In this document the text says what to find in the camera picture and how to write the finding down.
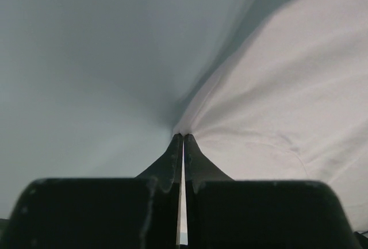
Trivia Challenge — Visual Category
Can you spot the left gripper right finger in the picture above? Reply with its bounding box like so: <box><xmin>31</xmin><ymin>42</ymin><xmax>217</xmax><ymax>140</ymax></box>
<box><xmin>183</xmin><ymin>134</ymin><xmax>233</xmax><ymax>194</ymax></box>

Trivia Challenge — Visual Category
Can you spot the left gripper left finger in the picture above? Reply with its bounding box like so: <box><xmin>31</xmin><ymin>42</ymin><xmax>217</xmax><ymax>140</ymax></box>
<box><xmin>136</xmin><ymin>134</ymin><xmax>183</xmax><ymax>193</ymax></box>

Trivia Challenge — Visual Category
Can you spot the white robot print t-shirt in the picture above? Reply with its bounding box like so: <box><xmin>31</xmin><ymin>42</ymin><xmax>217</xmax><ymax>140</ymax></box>
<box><xmin>174</xmin><ymin>0</ymin><xmax>367</xmax><ymax>231</ymax></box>

